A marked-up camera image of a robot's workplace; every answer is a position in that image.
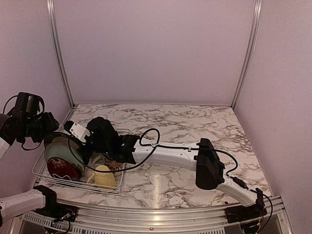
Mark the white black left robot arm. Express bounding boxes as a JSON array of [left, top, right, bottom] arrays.
[[0, 92, 62, 223]]

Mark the floral tall mug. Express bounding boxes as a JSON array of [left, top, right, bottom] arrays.
[[102, 157, 124, 171]]

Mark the yellow mug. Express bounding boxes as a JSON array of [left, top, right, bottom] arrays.
[[87, 165, 117, 190]]

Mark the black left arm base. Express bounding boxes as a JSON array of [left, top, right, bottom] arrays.
[[34, 203, 78, 222]]

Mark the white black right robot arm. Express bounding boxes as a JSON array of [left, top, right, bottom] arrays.
[[79, 117, 261, 218]]

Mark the aluminium right corner post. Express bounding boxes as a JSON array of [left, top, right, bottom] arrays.
[[231, 0, 262, 110]]

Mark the aluminium corner post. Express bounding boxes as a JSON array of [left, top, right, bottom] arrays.
[[231, 0, 262, 110], [46, 0, 75, 109]]

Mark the red floral plate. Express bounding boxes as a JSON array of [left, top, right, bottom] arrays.
[[47, 157, 81, 181]]

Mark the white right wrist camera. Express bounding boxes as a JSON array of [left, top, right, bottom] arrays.
[[63, 120, 91, 143]]

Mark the white wire dish rack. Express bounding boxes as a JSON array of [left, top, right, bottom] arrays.
[[32, 132, 124, 194]]

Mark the aluminium front rail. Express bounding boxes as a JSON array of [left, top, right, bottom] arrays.
[[9, 196, 294, 234]]

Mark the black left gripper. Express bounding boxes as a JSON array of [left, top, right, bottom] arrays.
[[22, 112, 59, 143]]

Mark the pale green floral plate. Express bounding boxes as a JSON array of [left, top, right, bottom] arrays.
[[43, 132, 85, 177]]

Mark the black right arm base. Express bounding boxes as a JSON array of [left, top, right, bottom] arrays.
[[225, 188, 268, 223]]

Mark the aluminium left corner post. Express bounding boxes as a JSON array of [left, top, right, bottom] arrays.
[[46, 0, 75, 109]]

